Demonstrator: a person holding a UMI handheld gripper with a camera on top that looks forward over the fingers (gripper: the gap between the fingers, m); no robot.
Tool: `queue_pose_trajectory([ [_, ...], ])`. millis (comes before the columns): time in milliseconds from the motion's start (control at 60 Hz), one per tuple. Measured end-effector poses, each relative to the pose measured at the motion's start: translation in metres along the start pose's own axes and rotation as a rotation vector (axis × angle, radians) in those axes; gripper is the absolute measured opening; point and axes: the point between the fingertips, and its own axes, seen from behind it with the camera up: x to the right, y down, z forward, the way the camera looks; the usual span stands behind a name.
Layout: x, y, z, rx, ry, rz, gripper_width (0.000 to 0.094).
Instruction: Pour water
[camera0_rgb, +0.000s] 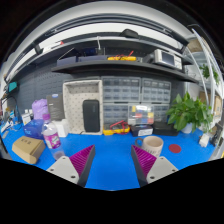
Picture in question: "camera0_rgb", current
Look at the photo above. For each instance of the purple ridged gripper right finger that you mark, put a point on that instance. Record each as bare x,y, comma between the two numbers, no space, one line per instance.
149,168

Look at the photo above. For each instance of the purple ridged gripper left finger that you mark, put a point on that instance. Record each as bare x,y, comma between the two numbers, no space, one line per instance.
75,168

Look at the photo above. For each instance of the clear water bottle pink label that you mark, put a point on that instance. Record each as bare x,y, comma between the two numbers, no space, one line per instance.
51,137

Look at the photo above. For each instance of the beige ceramic mug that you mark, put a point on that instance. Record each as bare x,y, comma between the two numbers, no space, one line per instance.
151,144

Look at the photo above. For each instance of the red round coaster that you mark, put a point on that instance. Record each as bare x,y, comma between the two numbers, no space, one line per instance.
174,148

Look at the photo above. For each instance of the black box white label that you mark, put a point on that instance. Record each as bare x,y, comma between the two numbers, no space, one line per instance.
141,130

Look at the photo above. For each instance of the black flat box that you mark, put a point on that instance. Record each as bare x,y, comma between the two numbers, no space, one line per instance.
162,128

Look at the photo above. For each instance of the small white box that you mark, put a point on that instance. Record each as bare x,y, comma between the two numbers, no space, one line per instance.
62,127

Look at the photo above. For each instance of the yellow red multimeter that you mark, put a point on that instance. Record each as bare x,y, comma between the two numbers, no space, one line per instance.
120,127

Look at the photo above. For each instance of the brown cardboard box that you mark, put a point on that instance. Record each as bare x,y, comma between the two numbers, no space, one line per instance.
28,149

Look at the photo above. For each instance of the clear colourful parts case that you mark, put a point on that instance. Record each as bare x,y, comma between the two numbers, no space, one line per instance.
140,114

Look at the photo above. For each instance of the blue plastic box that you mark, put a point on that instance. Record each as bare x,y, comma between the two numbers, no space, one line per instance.
33,129

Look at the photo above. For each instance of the black rectangular speaker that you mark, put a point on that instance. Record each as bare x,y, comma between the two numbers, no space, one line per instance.
91,115

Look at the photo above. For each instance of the white power adapter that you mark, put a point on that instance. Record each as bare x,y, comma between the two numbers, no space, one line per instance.
204,139

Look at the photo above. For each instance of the green potted plant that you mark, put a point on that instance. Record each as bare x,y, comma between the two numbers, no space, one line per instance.
186,110

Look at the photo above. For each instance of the beige pegboard tray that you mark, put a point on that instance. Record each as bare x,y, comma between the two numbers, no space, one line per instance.
74,94

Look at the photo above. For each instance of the dark grey booklet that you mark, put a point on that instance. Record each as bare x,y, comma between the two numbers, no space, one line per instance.
55,106

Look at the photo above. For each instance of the purple plastic bag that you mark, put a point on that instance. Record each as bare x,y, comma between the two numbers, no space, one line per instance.
39,108

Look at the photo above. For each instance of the grey drawer organizer right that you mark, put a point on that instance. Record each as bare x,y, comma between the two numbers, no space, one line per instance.
156,91

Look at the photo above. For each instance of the grey drawer organizer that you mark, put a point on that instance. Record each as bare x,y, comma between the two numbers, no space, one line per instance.
156,91
121,89

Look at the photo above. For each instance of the grey drawer organizer left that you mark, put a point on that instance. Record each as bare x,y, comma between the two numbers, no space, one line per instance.
121,89

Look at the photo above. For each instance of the dark grey shelf board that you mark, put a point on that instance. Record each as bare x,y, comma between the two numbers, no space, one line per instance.
106,65

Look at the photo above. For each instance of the white oscilloscope instrument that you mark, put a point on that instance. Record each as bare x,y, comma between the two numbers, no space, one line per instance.
168,59

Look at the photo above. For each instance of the yellow tool on shelf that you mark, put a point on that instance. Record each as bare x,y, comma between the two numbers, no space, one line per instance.
122,57

